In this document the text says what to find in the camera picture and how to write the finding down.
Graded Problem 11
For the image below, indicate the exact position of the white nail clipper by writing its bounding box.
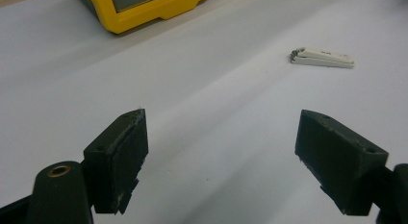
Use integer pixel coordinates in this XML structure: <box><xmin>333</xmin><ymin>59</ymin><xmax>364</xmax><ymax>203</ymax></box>
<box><xmin>290</xmin><ymin>46</ymin><xmax>356</xmax><ymax>70</ymax></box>

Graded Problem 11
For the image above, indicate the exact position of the yellow plastic case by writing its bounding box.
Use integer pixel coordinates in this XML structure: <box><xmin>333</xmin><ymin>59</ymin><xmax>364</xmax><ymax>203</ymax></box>
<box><xmin>75</xmin><ymin>0</ymin><xmax>214</xmax><ymax>35</ymax></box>

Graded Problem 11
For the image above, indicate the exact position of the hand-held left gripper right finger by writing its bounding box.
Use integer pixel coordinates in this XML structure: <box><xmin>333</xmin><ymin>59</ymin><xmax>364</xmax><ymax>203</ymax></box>
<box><xmin>294</xmin><ymin>109</ymin><xmax>390</xmax><ymax>216</ymax></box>

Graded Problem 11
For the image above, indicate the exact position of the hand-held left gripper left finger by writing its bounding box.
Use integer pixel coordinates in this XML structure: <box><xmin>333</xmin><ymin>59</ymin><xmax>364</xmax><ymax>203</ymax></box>
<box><xmin>82</xmin><ymin>108</ymin><xmax>149</xmax><ymax>215</ymax></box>

